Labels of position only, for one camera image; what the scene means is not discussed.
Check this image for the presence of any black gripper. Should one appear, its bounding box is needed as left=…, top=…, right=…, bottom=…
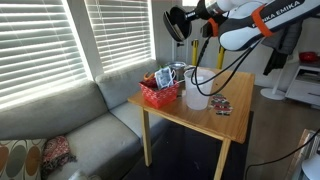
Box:
left=183, top=1, right=210, bottom=20

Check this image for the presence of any silver metal cup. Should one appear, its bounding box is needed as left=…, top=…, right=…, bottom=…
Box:
left=167, top=61, right=187, bottom=82

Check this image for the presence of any translucent white plastic cup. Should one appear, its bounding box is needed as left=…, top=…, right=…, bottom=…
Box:
left=183, top=68, right=216, bottom=111

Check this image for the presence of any white door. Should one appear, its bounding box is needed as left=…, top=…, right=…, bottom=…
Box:
left=172, top=0, right=206, bottom=66

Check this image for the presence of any white packaged face mask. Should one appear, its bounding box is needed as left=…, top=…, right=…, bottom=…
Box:
left=154, top=66, right=177, bottom=90

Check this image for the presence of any narrow white window blind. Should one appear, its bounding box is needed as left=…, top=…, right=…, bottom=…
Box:
left=83, top=0, right=156, bottom=73

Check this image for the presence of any red woven basket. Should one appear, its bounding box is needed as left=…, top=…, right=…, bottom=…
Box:
left=138, top=79, right=180, bottom=110

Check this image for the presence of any red green patterned cloth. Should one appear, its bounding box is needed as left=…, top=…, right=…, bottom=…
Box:
left=209, top=93, right=234, bottom=117

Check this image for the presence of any dark hanging jacket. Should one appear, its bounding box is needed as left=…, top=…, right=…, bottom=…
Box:
left=261, top=19, right=305, bottom=76

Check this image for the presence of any white coat stand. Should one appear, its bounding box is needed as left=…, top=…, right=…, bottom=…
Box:
left=259, top=66, right=287, bottom=101

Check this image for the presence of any red object on cabinet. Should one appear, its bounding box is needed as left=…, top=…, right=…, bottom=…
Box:
left=298, top=50, right=320, bottom=63

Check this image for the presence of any light wooden table leg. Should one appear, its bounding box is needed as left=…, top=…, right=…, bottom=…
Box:
left=213, top=138, right=232, bottom=180
left=139, top=107, right=153, bottom=168

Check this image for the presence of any white cabinet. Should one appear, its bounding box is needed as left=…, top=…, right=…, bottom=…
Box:
left=285, top=61, right=320, bottom=109

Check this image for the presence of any grey fabric sofa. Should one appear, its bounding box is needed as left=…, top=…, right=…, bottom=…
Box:
left=0, top=59, right=174, bottom=180

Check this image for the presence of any wide white window blind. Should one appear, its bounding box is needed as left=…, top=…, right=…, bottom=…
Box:
left=0, top=0, right=89, bottom=110

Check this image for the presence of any light wooden board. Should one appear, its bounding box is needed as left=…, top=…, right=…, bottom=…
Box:
left=284, top=128, right=320, bottom=180

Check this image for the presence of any red patterned fringed scarf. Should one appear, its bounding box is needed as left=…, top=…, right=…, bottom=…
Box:
left=40, top=134, right=78, bottom=178

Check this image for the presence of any white round object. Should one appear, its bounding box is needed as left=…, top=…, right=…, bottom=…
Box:
left=301, top=152, right=320, bottom=180

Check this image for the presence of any cushion with oval pattern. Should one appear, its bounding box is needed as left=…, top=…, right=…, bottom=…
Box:
left=0, top=139, right=48, bottom=180

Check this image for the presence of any black wrist camera orange strap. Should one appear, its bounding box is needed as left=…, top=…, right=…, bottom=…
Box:
left=200, top=18, right=220, bottom=38

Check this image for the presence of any yellow post with black band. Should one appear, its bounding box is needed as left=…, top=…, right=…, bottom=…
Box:
left=216, top=44, right=226, bottom=70
left=191, top=38, right=200, bottom=67

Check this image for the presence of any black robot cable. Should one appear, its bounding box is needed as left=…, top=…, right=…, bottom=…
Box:
left=190, top=34, right=265, bottom=97

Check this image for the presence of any black floor cable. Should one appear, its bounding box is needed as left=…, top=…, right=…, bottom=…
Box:
left=244, top=128, right=320, bottom=180

